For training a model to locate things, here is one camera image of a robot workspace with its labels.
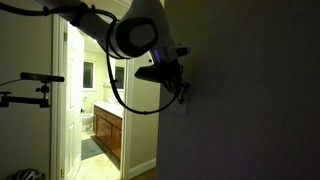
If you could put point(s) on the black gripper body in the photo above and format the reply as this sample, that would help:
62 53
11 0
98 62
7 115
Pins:
172 79

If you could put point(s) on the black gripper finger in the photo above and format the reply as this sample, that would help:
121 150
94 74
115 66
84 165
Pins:
180 97

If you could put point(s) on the white wall light switch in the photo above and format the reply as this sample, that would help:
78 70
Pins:
179 106

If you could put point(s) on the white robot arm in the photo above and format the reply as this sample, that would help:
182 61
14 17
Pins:
143 29

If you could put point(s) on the wooden bathroom vanity cabinet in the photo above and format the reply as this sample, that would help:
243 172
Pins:
108 126

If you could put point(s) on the bathroom window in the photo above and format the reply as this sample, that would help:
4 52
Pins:
88 75

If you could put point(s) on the white toilet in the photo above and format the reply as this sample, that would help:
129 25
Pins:
87 122

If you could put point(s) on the open white bathroom door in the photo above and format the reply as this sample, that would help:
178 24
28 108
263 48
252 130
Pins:
73 101

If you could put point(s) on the grey bath mat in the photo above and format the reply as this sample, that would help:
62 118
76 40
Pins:
90 148

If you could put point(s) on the bicycle helmet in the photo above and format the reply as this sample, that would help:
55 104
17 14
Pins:
27 174

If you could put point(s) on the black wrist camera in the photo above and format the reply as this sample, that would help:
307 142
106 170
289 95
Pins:
150 73

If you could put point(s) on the bathroom wall mirror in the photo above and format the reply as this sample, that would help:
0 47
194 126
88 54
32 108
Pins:
120 74

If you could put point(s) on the black stereo camera bar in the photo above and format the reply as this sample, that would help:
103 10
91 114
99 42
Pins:
41 77

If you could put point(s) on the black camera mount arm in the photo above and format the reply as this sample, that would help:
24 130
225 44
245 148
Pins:
7 99

